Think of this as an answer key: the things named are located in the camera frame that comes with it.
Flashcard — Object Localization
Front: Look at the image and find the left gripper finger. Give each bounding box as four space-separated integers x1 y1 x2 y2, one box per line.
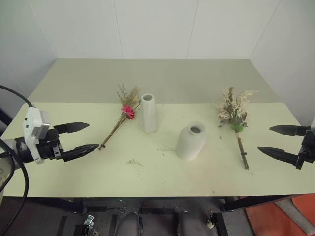
63 144 100 163
53 121 90 135

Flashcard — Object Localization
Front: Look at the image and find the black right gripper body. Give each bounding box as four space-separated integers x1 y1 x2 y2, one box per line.
296 129 315 171

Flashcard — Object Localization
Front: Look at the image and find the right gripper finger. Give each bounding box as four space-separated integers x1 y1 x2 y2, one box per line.
257 146 299 167
269 124 312 137

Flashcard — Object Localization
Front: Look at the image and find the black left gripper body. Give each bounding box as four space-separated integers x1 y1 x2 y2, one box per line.
36 129 65 162

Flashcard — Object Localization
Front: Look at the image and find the dried bouquet with white flowers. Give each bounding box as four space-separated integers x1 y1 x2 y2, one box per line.
213 86 259 171

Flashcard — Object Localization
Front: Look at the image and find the tall slim white vase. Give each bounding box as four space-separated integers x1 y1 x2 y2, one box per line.
138 93 158 134

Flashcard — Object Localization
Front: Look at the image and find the round wide white vase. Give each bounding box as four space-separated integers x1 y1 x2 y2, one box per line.
175 121 207 162

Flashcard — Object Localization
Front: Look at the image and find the small dried twig fragment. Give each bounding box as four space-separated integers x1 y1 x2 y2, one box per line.
126 158 145 168

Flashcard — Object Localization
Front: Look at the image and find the dried bouquet with pink flower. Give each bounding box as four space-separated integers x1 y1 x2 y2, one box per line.
98 83 143 151

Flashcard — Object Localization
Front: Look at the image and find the orange mat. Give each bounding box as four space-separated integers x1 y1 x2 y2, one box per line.
244 193 315 236

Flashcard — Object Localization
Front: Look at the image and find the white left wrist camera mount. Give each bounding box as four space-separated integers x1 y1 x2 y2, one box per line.
23 106 51 165

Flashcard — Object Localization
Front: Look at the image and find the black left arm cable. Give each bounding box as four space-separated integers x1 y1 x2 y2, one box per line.
0 145 29 233
0 85 34 108

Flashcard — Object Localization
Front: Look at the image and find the black table frame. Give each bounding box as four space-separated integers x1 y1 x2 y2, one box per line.
24 195 298 236

